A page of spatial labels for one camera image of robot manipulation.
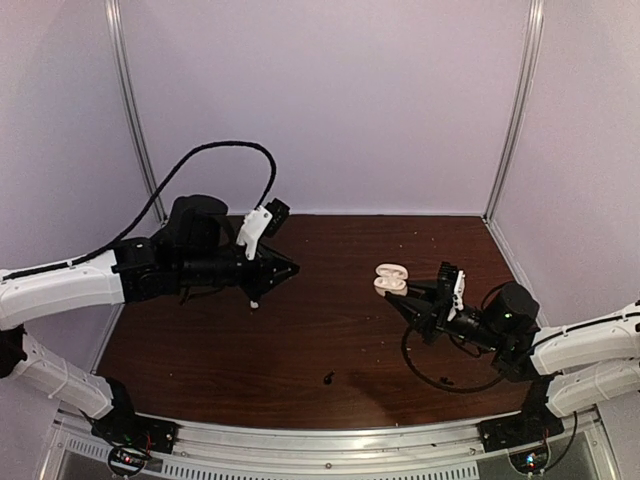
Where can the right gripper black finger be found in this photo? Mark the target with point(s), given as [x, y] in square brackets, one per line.
[414, 311]
[423, 287]

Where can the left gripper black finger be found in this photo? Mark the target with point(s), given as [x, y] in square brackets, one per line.
[275, 262]
[264, 284]

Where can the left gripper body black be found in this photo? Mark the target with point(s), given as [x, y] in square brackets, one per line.
[247, 283]

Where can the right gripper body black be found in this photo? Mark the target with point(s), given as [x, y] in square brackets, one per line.
[435, 325]

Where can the white earbud charging case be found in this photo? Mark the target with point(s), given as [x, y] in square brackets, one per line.
[391, 278]

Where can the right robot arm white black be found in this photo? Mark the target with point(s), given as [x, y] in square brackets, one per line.
[579, 365]

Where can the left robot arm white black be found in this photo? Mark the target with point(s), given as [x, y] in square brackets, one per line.
[195, 254]

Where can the small black clip centre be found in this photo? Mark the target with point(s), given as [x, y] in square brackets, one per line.
[328, 379]

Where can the right circuit board with leds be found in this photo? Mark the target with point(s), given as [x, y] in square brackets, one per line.
[530, 461]

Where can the circuit board with leds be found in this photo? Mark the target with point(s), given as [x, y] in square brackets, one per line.
[126, 461]
[530, 461]

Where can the left circuit board with leds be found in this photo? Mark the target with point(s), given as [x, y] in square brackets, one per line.
[126, 461]

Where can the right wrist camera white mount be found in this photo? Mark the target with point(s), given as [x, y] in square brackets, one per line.
[451, 282]

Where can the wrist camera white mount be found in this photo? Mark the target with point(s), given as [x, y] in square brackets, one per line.
[451, 282]
[265, 220]

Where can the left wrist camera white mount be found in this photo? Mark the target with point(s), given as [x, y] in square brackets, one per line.
[265, 220]

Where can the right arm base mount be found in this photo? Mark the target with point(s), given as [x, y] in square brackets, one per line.
[520, 429]

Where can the front aluminium rail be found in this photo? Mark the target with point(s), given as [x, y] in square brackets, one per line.
[450, 450]

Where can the left aluminium frame post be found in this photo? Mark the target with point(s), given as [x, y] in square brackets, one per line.
[118, 43]

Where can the aluminium frame post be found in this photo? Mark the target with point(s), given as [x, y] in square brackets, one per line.
[118, 43]
[529, 60]

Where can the right aluminium frame post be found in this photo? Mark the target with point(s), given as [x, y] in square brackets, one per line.
[529, 60]

